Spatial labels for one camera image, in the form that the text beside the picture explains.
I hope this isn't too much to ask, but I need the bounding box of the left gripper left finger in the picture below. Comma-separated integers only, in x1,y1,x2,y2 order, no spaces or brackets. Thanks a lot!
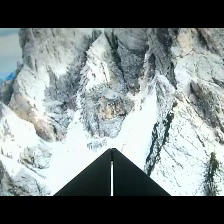
53,148,113,197

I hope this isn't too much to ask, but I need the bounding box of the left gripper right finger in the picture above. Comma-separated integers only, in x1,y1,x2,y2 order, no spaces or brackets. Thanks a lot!
112,148,172,197

